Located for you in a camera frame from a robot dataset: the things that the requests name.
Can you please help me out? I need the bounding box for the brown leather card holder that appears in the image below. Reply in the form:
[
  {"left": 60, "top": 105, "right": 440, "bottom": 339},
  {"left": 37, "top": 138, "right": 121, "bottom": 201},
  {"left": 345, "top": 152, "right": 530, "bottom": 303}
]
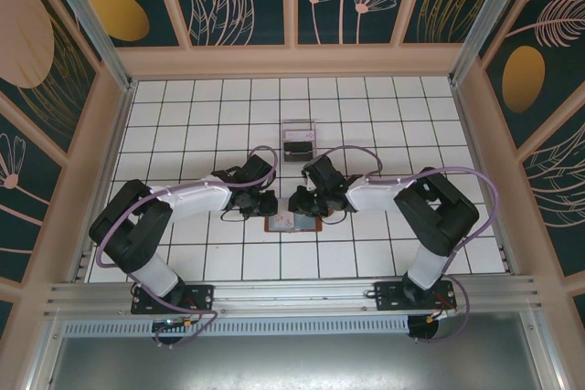
[{"left": 263, "top": 211, "right": 324, "bottom": 233}]

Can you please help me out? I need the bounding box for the black credit card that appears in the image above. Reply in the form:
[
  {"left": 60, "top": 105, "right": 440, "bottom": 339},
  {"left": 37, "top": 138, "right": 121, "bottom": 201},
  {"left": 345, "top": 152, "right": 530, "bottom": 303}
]
[{"left": 282, "top": 142, "right": 315, "bottom": 157}]

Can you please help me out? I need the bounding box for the small circuit board with LED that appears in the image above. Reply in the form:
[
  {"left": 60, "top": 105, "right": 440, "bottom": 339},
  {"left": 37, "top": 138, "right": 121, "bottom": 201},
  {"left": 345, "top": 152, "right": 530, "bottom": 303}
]
[{"left": 153, "top": 316, "right": 193, "bottom": 332}]

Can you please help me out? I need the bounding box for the grey metal sheet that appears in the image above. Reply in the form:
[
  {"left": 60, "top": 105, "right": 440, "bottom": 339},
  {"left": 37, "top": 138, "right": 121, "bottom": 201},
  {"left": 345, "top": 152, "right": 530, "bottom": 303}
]
[{"left": 25, "top": 310, "right": 566, "bottom": 390}]

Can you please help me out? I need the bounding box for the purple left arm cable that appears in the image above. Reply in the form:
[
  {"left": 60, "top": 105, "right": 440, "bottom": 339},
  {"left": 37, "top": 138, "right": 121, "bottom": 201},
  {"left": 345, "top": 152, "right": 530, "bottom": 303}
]
[{"left": 98, "top": 145, "right": 280, "bottom": 348}]

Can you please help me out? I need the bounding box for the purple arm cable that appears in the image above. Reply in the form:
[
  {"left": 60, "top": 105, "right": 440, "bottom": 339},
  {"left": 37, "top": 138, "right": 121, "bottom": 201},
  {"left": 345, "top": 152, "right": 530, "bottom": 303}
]
[
  {"left": 98, "top": 145, "right": 280, "bottom": 348},
  {"left": 324, "top": 145, "right": 499, "bottom": 344}
]

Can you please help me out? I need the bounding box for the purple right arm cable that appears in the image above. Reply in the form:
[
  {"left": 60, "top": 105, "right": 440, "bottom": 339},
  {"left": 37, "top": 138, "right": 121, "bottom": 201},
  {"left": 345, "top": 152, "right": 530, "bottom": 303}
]
[{"left": 324, "top": 145, "right": 499, "bottom": 344}]

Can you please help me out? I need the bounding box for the aluminium mounting rail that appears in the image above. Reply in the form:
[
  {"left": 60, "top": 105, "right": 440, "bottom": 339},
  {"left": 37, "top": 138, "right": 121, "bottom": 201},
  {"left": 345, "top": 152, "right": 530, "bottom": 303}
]
[{"left": 43, "top": 274, "right": 545, "bottom": 318}]

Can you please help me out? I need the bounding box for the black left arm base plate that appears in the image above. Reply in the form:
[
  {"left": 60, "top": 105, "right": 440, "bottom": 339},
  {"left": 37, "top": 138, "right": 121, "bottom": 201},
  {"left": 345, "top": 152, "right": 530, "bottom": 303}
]
[{"left": 130, "top": 283, "right": 216, "bottom": 316}]

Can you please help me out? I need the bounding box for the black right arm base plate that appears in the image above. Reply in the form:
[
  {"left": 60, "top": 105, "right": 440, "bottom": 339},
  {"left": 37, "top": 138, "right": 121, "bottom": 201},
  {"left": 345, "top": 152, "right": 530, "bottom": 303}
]
[{"left": 373, "top": 279, "right": 458, "bottom": 313}]

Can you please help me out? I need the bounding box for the slotted grey cable duct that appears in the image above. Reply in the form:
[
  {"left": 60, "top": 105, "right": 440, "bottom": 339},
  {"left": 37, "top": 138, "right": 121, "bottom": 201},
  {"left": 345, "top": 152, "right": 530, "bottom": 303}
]
[{"left": 62, "top": 314, "right": 411, "bottom": 337}]

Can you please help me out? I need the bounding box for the thin aluminium table edge rail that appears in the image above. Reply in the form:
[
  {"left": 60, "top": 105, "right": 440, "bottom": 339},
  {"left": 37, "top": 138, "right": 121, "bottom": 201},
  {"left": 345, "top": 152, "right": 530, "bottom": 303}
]
[
  {"left": 68, "top": 81, "right": 139, "bottom": 284},
  {"left": 449, "top": 81, "right": 520, "bottom": 279}
]

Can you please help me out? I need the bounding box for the aluminium corner post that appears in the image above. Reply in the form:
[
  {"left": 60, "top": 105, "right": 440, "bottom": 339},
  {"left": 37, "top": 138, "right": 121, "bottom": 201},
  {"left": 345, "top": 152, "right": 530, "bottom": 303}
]
[
  {"left": 447, "top": 0, "right": 548, "bottom": 88},
  {"left": 37, "top": 0, "right": 138, "bottom": 92}
]

